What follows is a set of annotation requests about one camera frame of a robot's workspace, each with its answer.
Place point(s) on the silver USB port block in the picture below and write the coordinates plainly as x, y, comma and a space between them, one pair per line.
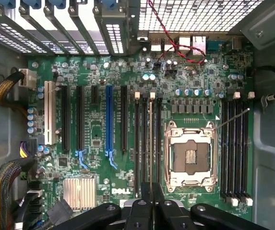
184, 43

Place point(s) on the metal expansion slot cover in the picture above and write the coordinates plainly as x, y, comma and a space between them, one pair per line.
111, 31
19, 33

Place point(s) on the silver network port block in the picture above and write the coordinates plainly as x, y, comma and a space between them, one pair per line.
199, 45

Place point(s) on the thin metal locking lever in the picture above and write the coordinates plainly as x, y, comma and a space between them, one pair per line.
233, 117

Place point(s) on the short black expansion slot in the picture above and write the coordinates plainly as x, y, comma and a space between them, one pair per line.
94, 95

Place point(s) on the grey metal PC case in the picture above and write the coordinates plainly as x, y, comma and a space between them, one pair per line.
271, 155

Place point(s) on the blue expansion slot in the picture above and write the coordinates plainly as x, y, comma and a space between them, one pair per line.
109, 117

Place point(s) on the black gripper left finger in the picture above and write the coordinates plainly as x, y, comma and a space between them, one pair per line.
137, 215

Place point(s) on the long black expansion slot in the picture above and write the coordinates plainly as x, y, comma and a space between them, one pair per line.
124, 117
65, 117
80, 117

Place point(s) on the silver CPU socket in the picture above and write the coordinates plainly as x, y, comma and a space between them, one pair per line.
191, 155

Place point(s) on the white expansion slot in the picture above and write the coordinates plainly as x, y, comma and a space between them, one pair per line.
49, 112

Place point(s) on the green Dell motherboard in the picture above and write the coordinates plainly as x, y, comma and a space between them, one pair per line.
99, 115

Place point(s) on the silver finned heatsink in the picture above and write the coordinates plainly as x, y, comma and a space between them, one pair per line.
79, 193

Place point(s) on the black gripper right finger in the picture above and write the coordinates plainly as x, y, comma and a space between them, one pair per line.
168, 215

